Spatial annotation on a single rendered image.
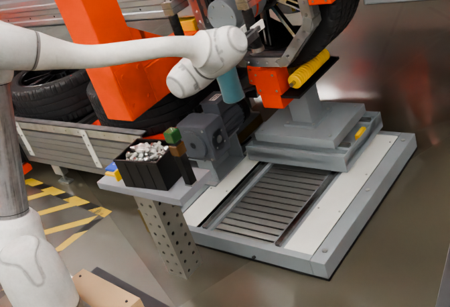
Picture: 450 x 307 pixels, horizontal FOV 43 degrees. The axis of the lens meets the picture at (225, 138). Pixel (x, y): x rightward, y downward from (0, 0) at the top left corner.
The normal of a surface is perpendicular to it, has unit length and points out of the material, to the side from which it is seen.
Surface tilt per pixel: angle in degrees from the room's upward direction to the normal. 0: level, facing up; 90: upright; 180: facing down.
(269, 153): 90
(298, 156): 90
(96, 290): 4
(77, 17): 90
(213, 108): 90
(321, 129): 0
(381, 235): 0
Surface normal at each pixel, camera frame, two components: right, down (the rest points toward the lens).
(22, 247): -0.25, -0.84
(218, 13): -0.57, 0.54
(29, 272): 0.36, -0.09
